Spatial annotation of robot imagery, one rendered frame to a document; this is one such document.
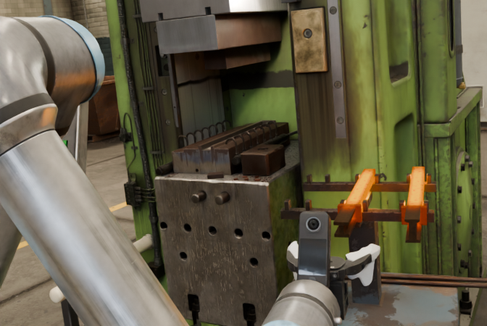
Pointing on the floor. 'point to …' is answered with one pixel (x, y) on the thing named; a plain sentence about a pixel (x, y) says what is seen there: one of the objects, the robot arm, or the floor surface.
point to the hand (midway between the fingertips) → (335, 241)
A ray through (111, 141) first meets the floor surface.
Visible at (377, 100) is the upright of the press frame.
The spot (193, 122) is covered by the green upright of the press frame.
